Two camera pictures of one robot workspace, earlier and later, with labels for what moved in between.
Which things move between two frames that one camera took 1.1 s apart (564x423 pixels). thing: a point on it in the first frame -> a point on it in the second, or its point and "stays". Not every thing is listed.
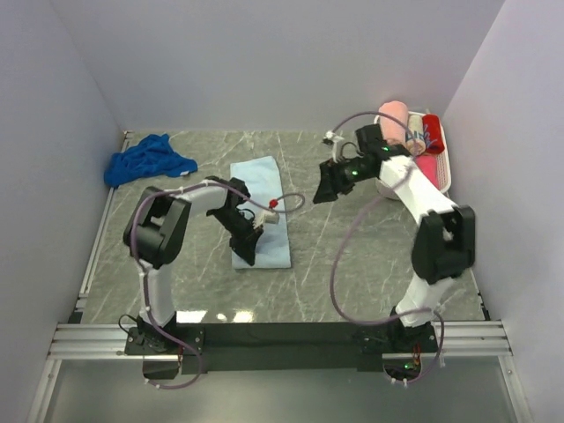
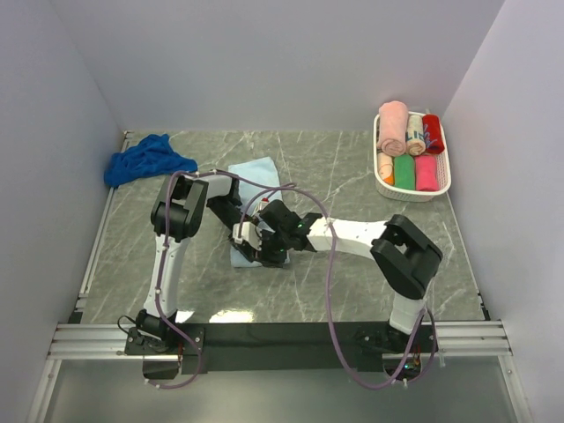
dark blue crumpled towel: (153, 156) stays
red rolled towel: (433, 134) stays
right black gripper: (330, 183) -> (270, 260)
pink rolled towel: (394, 131) stays
